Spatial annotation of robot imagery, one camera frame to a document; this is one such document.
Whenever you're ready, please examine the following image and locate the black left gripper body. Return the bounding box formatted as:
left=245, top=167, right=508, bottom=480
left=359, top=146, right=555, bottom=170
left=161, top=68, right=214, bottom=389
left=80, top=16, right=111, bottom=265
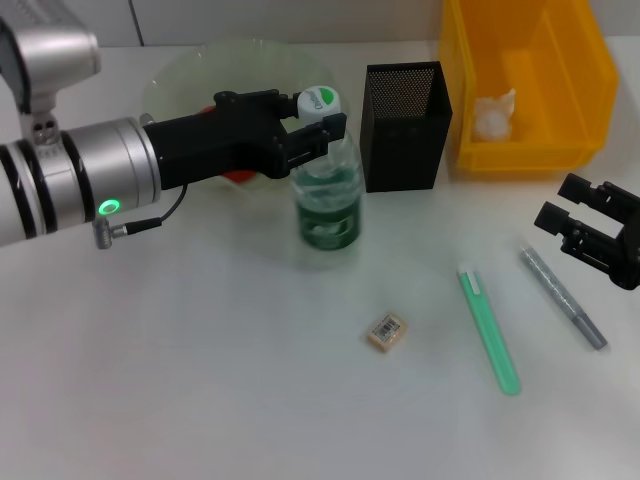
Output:
left=142, top=89, right=292, bottom=191

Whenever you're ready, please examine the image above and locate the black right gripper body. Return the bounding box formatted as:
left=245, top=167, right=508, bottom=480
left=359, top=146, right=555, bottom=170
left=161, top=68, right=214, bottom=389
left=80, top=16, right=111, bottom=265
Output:
left=607, top=217, right=640, bottom=290

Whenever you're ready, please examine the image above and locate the red-orange toy orange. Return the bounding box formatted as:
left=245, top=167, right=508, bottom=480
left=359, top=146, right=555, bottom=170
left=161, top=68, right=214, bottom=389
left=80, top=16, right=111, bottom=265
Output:
left=199, top=103, right=257, bottom=187

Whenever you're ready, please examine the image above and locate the green label water bottle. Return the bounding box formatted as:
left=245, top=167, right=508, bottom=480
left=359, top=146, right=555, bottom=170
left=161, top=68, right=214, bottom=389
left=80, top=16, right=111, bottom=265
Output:
left=289, top=85, right=363, bottom=254

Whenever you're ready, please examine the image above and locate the white paper ball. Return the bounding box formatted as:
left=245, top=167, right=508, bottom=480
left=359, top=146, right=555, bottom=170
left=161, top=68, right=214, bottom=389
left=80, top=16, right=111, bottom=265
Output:
left=472, top=88, right=517, bottom=144

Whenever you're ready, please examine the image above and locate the green pen with white cap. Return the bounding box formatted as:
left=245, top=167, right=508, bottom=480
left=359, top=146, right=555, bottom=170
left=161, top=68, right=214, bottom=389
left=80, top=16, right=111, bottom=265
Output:
left=458, top=260, right=522, bottom=397

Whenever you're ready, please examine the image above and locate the beige eraser with barcode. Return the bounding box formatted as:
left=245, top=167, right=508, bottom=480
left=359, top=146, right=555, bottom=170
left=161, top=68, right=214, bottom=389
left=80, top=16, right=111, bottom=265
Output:
left=365, top=312, right=409, bottom=355

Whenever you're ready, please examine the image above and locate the black mesh pen holder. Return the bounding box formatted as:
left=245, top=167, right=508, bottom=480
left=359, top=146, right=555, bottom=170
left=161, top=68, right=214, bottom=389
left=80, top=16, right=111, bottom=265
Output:
left=358, top=60, right=454, bottom=194

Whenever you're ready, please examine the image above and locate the translucent green fruit plate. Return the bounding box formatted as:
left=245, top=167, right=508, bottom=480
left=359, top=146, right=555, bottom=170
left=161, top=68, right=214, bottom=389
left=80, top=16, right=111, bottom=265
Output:
left=142, top=42, right=336, bottom=194

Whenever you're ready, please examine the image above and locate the grey glitter pen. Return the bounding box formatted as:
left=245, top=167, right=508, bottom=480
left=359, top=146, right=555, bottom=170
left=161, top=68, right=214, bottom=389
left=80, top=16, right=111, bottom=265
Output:
left=517, top=244, right=609, bottom=351

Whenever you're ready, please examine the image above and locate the yellow plastic bin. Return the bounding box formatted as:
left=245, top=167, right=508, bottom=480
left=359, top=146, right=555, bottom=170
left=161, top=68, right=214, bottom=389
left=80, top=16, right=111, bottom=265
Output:
left=438, top=0, right=620, bottom=174

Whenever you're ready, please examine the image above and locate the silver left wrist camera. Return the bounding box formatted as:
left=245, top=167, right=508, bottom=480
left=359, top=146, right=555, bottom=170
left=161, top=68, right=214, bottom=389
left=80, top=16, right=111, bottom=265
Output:
left=0, top=14, right=102, bottom=149

